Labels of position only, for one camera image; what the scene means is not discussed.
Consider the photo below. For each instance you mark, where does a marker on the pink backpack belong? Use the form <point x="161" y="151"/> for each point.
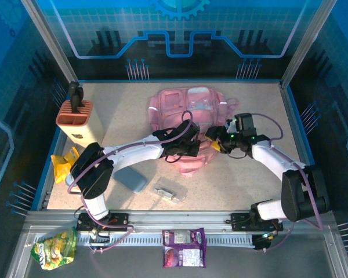
<point x="174" y="104"/>

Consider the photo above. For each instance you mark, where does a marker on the clear plastic supplies bag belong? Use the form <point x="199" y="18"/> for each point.
<point x="171" y="193"/>

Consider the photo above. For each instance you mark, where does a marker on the grey-blue pencil case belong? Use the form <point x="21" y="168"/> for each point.
<point x="130" y="179"/>

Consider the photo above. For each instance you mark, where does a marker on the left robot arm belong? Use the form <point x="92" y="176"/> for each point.
<point x="139" y="152"/>

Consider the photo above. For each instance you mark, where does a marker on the aluminium front beam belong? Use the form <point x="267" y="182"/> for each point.
<point x="179" y="217"/>

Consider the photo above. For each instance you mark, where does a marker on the cream knife block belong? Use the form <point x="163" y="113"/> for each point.
<point x="81" y="128"/>

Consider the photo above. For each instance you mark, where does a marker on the purple snack packet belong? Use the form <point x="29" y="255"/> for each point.
<point x="184" y="249"/>

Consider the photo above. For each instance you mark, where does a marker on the yellow snack bag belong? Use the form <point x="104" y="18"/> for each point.
<point x="59" y="166"/>

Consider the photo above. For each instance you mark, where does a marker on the green snack bag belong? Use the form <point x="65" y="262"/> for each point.
<point x="53" y="249"/>

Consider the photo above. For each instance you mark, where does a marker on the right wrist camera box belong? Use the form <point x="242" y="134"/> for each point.
<point x="243" y="121"/>

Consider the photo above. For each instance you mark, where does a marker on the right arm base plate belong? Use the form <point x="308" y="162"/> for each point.
<point x="240" y="220"/>

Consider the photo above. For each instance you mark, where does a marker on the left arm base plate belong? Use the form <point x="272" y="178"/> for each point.
<point x="119" y="220"/>

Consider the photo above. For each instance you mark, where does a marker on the aluminium frame post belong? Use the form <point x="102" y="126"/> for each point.
<point x="49" y="40"/>
<point x="307" y="40"/>

